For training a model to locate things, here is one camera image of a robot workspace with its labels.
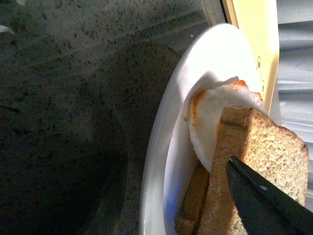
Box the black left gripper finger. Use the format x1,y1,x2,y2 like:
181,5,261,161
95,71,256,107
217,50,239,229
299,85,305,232
226,156,313,235

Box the bread slice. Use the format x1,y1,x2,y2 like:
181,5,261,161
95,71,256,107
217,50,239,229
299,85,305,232
175,164,210,235
198,106,309,235

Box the white round plate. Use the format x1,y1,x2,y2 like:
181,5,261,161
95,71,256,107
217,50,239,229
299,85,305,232
139,24,262,235

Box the fried egg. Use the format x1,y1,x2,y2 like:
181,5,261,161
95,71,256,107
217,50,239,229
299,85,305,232
187,79,266,172

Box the yellow bear tray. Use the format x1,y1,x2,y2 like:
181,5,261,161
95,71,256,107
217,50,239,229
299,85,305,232
222,0,279,112

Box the grey curtain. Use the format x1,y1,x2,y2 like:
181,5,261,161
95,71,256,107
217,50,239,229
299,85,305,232
277,0,313,140

